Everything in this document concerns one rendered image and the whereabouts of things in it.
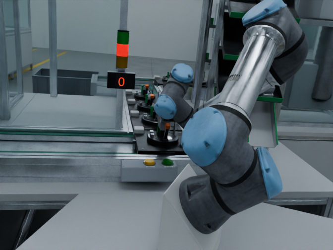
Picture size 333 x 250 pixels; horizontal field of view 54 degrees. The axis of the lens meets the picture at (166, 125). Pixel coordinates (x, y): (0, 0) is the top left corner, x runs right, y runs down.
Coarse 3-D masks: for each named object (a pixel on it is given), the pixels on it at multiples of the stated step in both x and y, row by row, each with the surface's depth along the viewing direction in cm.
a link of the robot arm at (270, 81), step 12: (300, 48) 90; (276, 60) 94; (288, 60) 92; (300, 60) 92; (276, 72) 96; (288, 72) 95; (264, 84) 99; (276, 84) 99; (216, 96) 108; (192, 108) 111
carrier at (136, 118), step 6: (132, 114) 172; (138, 114) 172; (144, 114) 166; (150, 114) 170; (132, 120) 166; (138, 120) 167; (144, 120) 162; (150, 120) 162; (156, 120) 161; (132, 126) 158; (144, 126) 158; (150, 126) 159; (156, 126) 160
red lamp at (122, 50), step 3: (117, 45) 137; (120, 45) 136; (123, 45) 136; (126, 45) 137; (117, 48) 137; (120, 48) 137; (123, 48) 137; (126, 48) 138; (117, 51) 138; (120, 51) 137; (123, 51) 137; (126, 51) 138; (117, 54) 138; (120, 54) 137; (123, 54) 138; (126, 54) 138
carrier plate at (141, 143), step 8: (136, 136) 145; (144, 136) 146; (136, 144) 137; (144, 144) 137; (152, 144) 138; (176, 144) 140; (144, 152) 131; (152, 152) 132; (160, 152) 132; (176, 152) 133; (184, 152) 134
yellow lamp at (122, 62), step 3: (117, 57) 138; (120, 57) 138; (123, 57) 138; (126, 57) 139; (117, 60) 139; (120, 60) 138; (123, 60) 138; (126, 60) 139; (117, 63) 139; (120, 63) 139; (123, 63) 139; (126, 63) 140; (117, 66) 140; (120, 66) 139; (123, 66) 139; (126, 66) 141
